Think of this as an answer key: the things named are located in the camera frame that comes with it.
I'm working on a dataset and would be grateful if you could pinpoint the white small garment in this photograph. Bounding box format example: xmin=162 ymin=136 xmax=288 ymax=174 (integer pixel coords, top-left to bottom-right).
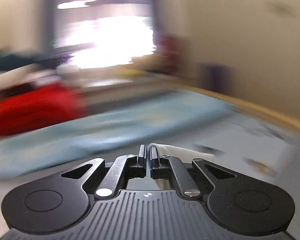
xmin=147 ymin=143 xmax=214 ymax=195

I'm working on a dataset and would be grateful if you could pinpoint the grey printed bed sheet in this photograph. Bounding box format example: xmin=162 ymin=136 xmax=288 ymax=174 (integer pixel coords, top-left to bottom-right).
xmin=0 ymin=103 xmax=300 ymax=239

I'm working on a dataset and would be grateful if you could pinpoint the light blue patterned quilt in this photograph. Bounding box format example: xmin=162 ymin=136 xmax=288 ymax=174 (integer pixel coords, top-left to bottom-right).
xmin=0 ymin=90 xmax=233 ymax=180

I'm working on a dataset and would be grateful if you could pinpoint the red folded blanket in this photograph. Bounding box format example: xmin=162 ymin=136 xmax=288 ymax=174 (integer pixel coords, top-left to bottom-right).
xmin=0 ymin=82 xmax=87 ymax=137

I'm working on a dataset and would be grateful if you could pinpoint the dark purple bag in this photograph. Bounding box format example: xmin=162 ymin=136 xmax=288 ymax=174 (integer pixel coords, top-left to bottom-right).
xmin=199 ymin=63 xmax=231 ymax=93

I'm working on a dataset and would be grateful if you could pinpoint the bright window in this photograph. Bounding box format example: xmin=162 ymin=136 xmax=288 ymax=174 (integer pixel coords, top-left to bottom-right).
xmin=51 ymin=0 xmax=157 ymax=69

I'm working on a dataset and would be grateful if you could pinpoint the wooden bed frame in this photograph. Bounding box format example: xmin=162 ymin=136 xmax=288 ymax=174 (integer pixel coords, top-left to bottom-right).
xmin=181 ymin=85 xmax=300 ymax=136

